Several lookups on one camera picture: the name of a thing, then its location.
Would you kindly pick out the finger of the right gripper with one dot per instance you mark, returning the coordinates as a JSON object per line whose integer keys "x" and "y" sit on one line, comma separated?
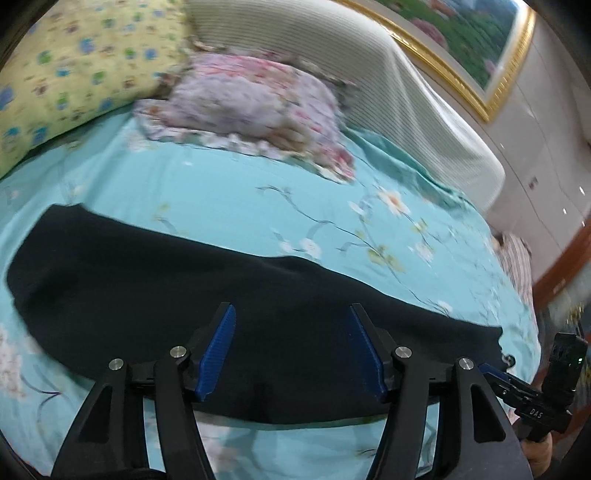
{"x": 494, "y": 375}

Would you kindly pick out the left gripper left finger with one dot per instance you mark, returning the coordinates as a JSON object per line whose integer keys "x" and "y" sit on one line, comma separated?
{"x": 137, "y": 421}

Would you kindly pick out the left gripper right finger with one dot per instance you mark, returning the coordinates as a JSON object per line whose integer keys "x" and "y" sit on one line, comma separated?
{"x": 474, "y": 440}

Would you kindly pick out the black pants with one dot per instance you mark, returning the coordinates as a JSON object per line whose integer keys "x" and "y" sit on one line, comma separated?
{"x": 90, "y": 289}

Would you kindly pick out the person's right hand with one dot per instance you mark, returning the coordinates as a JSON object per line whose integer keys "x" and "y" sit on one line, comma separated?
{"x": 538, "y": 454}

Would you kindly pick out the plaid cloth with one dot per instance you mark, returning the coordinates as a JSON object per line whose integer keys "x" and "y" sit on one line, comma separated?
{"x": 514, "y": 256}

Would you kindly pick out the teal floral bed sheet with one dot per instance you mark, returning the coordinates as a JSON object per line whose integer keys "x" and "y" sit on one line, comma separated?
{"x": 394, "y": 228}

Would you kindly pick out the striped beige headboard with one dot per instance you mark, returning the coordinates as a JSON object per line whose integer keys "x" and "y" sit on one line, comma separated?
{"x": 391, "y": 97}

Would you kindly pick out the gold framed landscape painting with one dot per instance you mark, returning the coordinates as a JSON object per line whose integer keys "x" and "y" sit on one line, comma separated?
{"x": 476, "y": 47}

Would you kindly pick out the pink floral ruffled pillow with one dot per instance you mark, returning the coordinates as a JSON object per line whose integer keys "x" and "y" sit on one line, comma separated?
{"x": 256, "y": 103}

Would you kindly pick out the yellow cartoon print pillow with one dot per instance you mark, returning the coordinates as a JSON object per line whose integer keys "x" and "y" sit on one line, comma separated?
{"x": 81, "y": 60}

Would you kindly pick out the wooden door frame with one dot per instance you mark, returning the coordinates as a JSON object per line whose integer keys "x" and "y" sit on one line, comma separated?
{"x": 564, "y": 270}

